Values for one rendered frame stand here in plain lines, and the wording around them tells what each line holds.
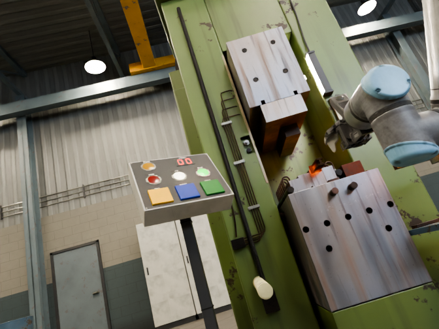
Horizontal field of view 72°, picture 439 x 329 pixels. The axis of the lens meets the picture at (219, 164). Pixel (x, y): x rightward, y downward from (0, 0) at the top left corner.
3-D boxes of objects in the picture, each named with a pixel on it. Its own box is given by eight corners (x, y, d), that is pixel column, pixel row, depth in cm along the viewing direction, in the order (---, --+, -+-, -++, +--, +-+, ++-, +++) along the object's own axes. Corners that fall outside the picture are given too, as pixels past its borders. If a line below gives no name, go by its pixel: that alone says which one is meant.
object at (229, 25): (292, 31, 171) (264, -28, 186) (222, 51, 170) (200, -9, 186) (283, 77, 212) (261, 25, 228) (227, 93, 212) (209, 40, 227)
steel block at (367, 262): (433, 281, 108) (377, 167, 122) (331, 312, 108) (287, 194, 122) (371, 275, 161) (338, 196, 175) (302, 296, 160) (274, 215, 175)
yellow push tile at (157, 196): (174, 200, 106) (167, 186, 111) (152, 204, 103) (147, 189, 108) (173, 204, 107) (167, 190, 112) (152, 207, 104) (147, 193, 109)
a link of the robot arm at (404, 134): (462, 145, 60) (430, 93, 64) (410, 159, 58) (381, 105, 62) (429, 162, 69) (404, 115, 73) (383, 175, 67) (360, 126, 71)
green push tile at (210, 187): (225, 190, 114) (217, 178, 119) (207, 194, 111) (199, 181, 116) (224, 194, 115) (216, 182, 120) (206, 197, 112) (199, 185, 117)
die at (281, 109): (308, 110, 139) (300, 93, 142) (266, 123, 139) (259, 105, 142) (294, 144, 179) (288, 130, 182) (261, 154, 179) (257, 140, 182)
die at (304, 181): (339, 181, 128) (331, 163, 131) (293, 195, 128) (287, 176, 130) (317, 201, 168) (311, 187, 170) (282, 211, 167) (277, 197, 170)
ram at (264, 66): (328, 85, 143) (297, 21, 156) (249, 108, 142) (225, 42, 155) (309, 124, 182) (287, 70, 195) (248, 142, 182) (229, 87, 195)
